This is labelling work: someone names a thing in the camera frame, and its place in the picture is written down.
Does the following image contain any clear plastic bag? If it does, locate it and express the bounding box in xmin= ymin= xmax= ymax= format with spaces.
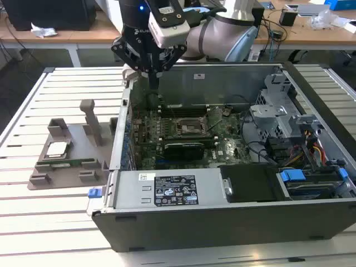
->
xmin=307 ymin=9 xmax=340 ymax=31

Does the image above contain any black round board component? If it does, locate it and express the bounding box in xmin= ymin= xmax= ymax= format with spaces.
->
xmin=146 ymin=92 xmax=160 ymax=110

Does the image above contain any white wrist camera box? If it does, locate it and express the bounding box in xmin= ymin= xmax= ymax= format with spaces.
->
xmin=147 ymin=0 xmax=191 ymax=48

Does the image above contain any yellow red wire bundle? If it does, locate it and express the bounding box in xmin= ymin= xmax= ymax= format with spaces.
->
xmin=289 ymin=129 xmax=327 ymax=167

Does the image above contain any black office chair base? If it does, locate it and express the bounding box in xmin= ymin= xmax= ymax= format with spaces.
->
xmin=288 ymin=50 xmax=309 ymax=63

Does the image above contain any flat white grey box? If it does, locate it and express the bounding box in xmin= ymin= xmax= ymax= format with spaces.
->
xmin=296 ymin=3 xmax=332 ymax=17

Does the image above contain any black CPU socket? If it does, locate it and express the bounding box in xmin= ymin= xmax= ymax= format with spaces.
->
xmin=174 ymin=116 xmax=211 ymax=137

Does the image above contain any blue cardboard box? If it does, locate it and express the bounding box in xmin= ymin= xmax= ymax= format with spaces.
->
xmin=324 ymin=0 xmax=356 ymax=11

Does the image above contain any black drive bay cover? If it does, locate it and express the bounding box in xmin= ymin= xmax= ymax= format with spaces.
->
xmin=218 ymin=164 xmax=291 ymax=203

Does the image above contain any green motherboard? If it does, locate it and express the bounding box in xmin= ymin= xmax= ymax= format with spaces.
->
xmin=130 ymin=107 xmax=253 ymax=170

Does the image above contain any crumpled white paper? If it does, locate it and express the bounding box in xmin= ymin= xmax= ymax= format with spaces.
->
xmin=29 ymin=22 xmax=58 ymax=39

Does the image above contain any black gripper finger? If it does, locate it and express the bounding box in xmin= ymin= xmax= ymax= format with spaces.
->
xmin=154 ymin=44 xmax=187 ymax=90
xmin=111 ymin=36 xmax=155 ymax=90

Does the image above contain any wooden desk with clutter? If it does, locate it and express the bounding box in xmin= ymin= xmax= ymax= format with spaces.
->
xmin=250 ymin=0 xmax=356 ymax=52

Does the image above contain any dark grey PC case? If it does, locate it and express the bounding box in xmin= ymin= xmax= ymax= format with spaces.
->
xmin=86 ymin=61 xmax=356 ymax=253

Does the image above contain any metal socket cover frame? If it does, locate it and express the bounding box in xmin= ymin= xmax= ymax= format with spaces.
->
xmin=204 ymin=106 xmax=224 ymax=131

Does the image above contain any hard disk in blue carrier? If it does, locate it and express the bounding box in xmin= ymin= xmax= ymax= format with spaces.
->
xmin=279 ymin=170 xmax=345 ymax=200

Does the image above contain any silver metal drive cage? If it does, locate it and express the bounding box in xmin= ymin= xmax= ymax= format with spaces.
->
xmin=249 ymin=72 xmax=326 ymax=148

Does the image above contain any silver power supply unit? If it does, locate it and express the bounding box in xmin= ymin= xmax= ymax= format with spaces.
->
xmin=112 ymin=168 xmax=228 ymax=210

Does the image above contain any small white paper box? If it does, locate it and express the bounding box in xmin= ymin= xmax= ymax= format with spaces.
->
xmin=332 ymin=16 xmax=356 ymax=33

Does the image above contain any blue plastic clip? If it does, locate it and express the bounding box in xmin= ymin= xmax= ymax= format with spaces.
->
xmin=337 ymin=159 xmax=349 ymax=179

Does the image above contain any large black box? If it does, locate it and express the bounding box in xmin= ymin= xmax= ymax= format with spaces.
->
xmin=1 ymin=0 xmax=97 ymax=32

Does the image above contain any black graphics card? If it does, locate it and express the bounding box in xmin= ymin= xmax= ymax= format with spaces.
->
xmin=162 ymin=141 xmax=205 ymax=161

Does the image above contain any black cable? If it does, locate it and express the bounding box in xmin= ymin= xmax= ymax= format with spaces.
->
xmin=239 ymin=110 xmax=279 ymax=165

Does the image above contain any white power adapter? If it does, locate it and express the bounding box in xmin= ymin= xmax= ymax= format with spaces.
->
xmin=249 ymin=46 xmax=264 ymax=62

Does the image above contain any wooden desk white frame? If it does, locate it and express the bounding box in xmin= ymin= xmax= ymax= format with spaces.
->
xmin=0 ymin=9 xmax=126 ymax=67

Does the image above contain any silver CPU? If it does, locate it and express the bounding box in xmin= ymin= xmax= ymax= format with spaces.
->
xmin=45 ymin=141 xmax=70 ymax=160

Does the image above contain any grey brown parts rack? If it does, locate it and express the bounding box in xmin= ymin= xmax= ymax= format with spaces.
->
xmin=27 ymin=98 xmax=119 ymax=191

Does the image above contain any pale grey case handle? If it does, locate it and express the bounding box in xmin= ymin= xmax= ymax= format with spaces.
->
xmin=122 ymin=63 xmax=142 ymax=81

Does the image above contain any black connector block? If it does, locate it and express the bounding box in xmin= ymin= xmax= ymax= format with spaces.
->
xmin=264 ymin=137 xmax=290 ymax=165

